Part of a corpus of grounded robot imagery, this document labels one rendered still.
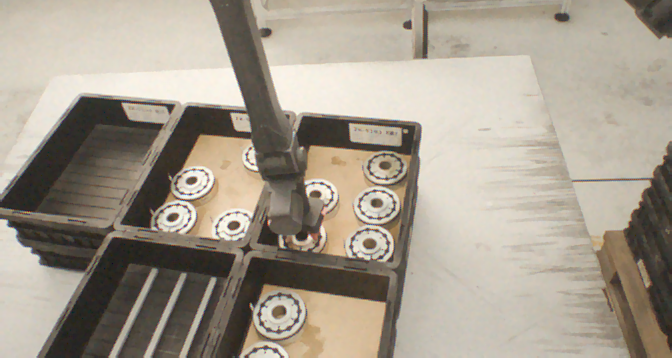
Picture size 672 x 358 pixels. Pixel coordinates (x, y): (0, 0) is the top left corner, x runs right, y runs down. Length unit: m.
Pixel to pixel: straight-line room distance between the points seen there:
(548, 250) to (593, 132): 1.40
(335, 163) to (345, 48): 1.80
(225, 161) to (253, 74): 0.57
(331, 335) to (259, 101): 0.47
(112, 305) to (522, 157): 1.07
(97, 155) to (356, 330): 0.83
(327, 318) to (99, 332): 0.46
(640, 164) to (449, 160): 1.28
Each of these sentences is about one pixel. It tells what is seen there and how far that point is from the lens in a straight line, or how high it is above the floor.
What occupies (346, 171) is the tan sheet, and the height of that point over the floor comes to 0.83.
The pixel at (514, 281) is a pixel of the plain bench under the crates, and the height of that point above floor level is 0.70.
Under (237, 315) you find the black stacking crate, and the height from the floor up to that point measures 0.89.
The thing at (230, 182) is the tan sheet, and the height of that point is 0.83.
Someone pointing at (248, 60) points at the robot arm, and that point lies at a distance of 0.86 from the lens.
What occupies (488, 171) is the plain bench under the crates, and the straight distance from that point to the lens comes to 1.52.
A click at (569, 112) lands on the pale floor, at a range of 2.80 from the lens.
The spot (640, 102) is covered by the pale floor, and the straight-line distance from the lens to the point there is 2.95.
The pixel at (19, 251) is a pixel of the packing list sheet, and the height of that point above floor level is 0.70.
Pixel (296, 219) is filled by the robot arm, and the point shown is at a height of 1.06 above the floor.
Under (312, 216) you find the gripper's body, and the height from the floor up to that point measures 0.96.
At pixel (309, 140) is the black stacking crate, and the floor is 0.85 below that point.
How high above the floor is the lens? 1.83
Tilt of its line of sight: 48 degrees down
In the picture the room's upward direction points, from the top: 7 degrees counter-clockwise
